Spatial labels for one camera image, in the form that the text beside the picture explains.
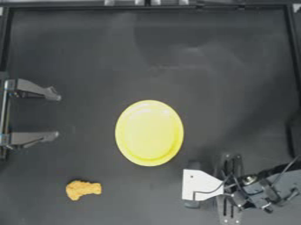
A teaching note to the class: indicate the yellow oval plate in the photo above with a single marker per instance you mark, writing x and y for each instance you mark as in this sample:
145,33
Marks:
148,133

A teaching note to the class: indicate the toy fried chicken nugget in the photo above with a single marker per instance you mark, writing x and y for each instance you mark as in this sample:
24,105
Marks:
80,190

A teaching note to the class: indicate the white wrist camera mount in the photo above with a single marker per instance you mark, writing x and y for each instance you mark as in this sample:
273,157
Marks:
199,184

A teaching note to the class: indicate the black metal frame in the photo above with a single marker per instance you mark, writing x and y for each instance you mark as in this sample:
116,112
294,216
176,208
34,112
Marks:
156,6

